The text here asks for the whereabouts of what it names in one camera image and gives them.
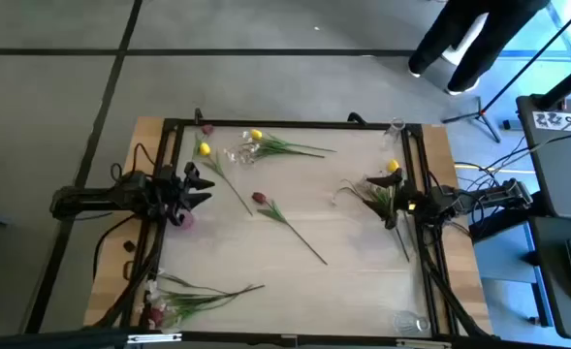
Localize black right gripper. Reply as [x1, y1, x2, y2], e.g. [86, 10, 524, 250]
[362, 168, 434, 231]

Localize yellow artificial tulip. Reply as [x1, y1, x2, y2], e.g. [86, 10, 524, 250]
[191, 142, 254, 217]
[386, 158, 411, 264]
[248, 128, 337, 155]

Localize black left cable bundle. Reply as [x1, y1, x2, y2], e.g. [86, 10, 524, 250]
[95, 217, 166, 329]

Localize thick black pole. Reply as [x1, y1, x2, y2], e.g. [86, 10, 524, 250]
[536, 55, 571, 111]

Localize thin black tripod stand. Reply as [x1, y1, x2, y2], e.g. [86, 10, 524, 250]
[442, 0, 571, 144]

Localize black cable bundle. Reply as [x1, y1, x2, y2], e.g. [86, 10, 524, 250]
[420, 227, 485, 338]
[95, 217, 166, 329]

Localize red artificial tulip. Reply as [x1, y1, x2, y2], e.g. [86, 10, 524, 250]
[251, 191, 329, 267]
[192, 123, 216, 160]
[146, 304, 170, 330]

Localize black overhead rig beam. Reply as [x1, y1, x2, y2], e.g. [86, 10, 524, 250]
[0, 329, 571, 349]

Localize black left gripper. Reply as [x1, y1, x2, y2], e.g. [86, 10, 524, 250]
[151, 162, 216, 228]

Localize round clear glass vase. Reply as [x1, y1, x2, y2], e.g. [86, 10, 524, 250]
[392, 309, 431, 336]

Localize black metal table frame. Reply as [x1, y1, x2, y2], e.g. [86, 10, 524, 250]
[90, 117, 492, 339]

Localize person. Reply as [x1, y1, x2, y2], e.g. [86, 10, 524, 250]
[407, 0, 551, 97]

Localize black side table frame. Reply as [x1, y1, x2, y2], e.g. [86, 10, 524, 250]
[468, 191, 555, 329]

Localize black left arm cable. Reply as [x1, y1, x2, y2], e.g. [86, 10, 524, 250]
[110, 143, 158, 183]

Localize tall clear glass vase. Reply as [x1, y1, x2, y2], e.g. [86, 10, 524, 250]
[384, 117, 407, 146]

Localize black cable on wood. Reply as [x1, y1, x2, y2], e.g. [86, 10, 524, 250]
[92, 212, 139, 282]

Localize grey laptop with sticker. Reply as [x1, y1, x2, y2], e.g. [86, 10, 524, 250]
[516, 94, 571, 222]

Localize black right cable bundle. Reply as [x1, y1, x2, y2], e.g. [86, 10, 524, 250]
[420, 227, 485, 338]

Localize purple glass vase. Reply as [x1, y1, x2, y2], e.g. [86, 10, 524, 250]
[177, 210, 198, 232]

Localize silver beam bracket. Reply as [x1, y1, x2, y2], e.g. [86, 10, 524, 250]
[395, 338, 452, 349]
[127, 333, 183, 344]

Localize yellow floor cable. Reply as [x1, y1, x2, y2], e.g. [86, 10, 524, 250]
[454, 163, 536, 175]

